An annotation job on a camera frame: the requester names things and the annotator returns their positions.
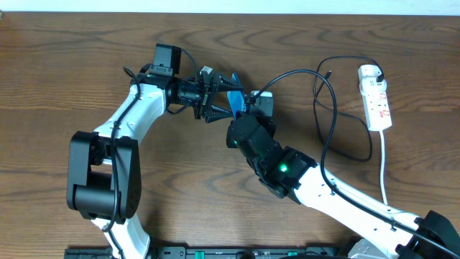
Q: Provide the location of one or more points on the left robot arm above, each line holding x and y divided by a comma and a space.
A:
104, 178

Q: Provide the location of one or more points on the blue Galaxy smartphone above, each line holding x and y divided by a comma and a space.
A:
236, 102

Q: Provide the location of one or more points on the white power strip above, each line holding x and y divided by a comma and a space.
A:
376, 107

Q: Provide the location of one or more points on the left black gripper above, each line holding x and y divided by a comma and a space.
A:
203, 95

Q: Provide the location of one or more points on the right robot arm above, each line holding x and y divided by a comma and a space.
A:
287, 172

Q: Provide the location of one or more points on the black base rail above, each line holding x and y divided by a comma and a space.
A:
177, 252

